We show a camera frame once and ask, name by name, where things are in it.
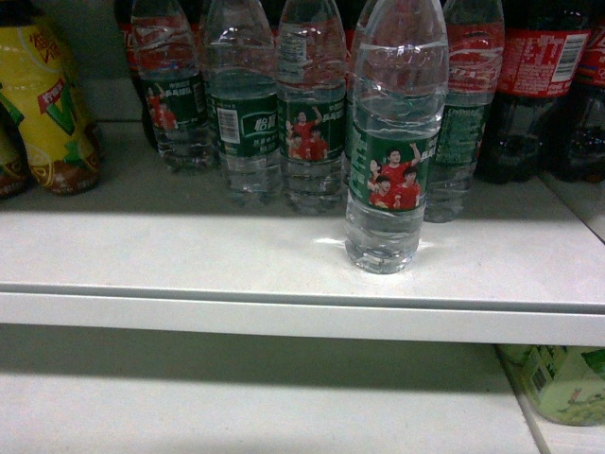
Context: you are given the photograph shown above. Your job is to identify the lemon tea bottle at edge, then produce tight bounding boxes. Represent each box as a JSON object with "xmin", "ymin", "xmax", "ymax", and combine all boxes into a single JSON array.
[{"xmin": 1, "ymin": 106, "xmax": 32, "ymax": 200}]

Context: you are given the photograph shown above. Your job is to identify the light green drink bottle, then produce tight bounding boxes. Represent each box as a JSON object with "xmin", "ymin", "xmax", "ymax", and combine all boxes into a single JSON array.
[{"xmin": 496, "ymin": 344, "xmax": 604, "ymax": 427}]

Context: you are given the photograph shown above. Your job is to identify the clear water bottle green label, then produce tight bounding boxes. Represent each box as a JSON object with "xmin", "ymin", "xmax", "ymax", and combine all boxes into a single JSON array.
[{"xmin": 345, "ymin": 1, "xmax": 448, "ymax": 274}]

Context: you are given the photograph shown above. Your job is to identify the yellow lemon tea bottle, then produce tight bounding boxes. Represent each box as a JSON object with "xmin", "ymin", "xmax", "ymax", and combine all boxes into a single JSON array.
[{"xmin": 1, "ymin": 1, "xmax": 99, "ymax": 195}]

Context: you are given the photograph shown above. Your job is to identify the water bottle far left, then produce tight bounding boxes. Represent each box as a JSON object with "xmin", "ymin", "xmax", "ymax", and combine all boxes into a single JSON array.
[{"xmin": 130, "ymin": 1, "xmax": 215, "ymax": 172}]

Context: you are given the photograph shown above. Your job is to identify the cola bottle at right edge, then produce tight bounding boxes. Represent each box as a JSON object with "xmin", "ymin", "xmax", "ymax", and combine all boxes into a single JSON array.
[{"xmin": 550, "ymin": 1, "xmax": 604, "ymax": 182}]

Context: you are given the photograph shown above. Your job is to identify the water bottle barcode label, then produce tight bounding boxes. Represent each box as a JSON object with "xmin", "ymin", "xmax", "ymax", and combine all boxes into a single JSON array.
[{"xmin": 202, "ymin": 1, "xmax": 282, "ymax": 205}]

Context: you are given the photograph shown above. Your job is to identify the cola bottle red label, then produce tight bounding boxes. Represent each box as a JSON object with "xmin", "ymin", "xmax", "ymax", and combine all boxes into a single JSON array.
[{"xmin": 476, "ymin": 1, "xmax": 596, "ymax": 184}]

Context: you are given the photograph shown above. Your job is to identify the water bottle text label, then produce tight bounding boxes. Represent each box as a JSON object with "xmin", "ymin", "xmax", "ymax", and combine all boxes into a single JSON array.
[{"xmin": 424, "ymin": 0, "xmax": 505, "ymax": 223}]

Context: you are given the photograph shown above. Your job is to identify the water bottle players label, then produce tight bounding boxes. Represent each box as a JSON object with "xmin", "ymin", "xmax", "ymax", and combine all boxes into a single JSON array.
[{"xmin": 276, "ymin": 1, "xmax": 346, "ymax": 215}]

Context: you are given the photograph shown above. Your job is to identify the cola bottle behind left water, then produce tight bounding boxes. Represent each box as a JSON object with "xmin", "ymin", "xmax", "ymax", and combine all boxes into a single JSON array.
[{"xmin": 112, "ymin": 0, "xmax": 157, "ymax": 149}]

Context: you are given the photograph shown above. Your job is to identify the white metal shelf board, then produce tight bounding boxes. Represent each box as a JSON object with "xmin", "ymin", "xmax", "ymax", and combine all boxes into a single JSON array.
[{"xmin": 1, "ymin": 123, "xmax": 604, "ymax": 345}]

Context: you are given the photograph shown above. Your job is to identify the water bottle behind front one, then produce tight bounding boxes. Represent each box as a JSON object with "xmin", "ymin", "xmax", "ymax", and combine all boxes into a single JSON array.
[{"xmin": 344, "ymin": 1, "xmax": 375, "ymax": 160}]

